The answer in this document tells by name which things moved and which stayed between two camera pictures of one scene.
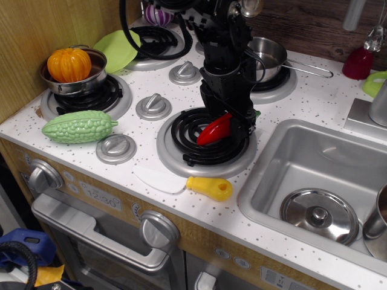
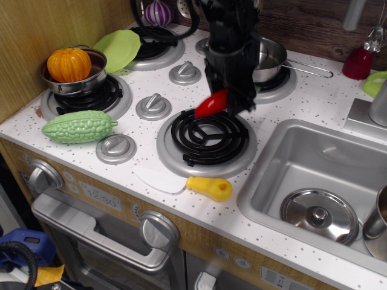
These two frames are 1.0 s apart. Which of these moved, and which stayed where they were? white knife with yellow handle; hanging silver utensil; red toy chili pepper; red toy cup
Moved: red toy chili pepper
Stayed: hanging silver utensil; white knife with yellow handle; red toy cup
